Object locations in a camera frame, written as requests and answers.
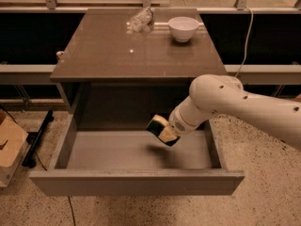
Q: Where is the small can behind cabinet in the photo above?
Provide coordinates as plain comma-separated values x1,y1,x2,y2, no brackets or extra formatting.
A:
55,51,64,61

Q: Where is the white bowl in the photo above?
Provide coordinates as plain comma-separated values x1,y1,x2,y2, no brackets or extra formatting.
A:
168,17,199,42

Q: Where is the black stand leg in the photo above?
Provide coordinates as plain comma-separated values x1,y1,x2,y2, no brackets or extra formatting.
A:
22,110,54,168

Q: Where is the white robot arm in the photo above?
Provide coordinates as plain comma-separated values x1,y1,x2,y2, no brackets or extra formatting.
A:
158,74,301,150

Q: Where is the open grey top drawer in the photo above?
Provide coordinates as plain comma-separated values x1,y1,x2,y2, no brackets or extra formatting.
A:
29,115,245,196

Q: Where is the clear plastic water bottle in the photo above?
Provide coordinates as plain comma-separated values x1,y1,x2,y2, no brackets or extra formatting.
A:
129,7,155,32

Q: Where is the cardboard box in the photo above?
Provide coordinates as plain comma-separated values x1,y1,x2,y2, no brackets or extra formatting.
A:
0,110,28,168

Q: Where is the grey cabinet with top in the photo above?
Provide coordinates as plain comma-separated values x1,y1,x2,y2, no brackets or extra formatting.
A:
50,8,226,131

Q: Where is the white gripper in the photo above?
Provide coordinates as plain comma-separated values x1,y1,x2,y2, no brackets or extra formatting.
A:
158,107,196,147

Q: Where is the white cable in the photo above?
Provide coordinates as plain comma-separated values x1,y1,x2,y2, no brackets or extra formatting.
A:
234,7,254,79

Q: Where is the yellow sponge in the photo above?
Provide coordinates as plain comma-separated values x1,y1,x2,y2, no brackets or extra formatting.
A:
146,115,172,142

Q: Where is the black floor cable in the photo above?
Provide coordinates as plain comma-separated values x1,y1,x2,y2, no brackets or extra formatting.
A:
67,196,77,226

